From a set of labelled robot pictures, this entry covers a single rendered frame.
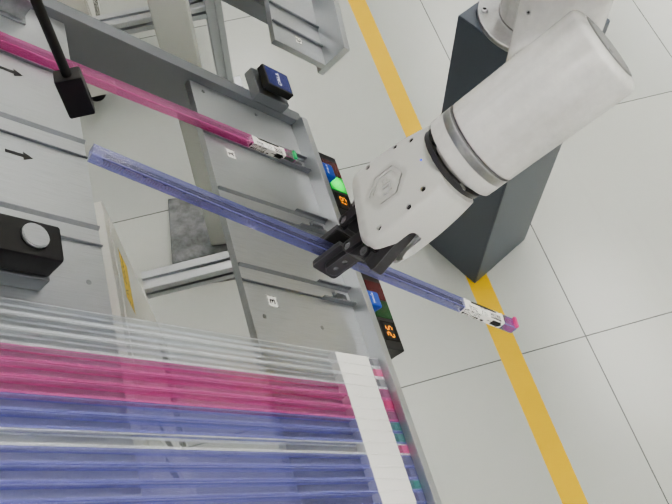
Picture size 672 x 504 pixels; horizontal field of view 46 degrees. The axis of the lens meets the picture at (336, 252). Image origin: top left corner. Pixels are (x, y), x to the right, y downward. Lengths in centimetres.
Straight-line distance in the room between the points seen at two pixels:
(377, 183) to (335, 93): 146
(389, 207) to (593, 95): 20
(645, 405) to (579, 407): 14
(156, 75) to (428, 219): 49
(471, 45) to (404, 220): 74
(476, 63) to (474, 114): 74
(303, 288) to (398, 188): 29
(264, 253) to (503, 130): 38
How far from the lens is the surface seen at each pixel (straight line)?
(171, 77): 108
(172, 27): 138
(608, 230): 205
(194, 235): 195
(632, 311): 195
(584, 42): 67
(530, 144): 69
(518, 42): 78
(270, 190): 104
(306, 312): 95
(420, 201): 70
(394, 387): 97
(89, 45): 102
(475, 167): 69
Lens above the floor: 164
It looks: 60 degrees down
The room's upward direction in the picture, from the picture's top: straight up
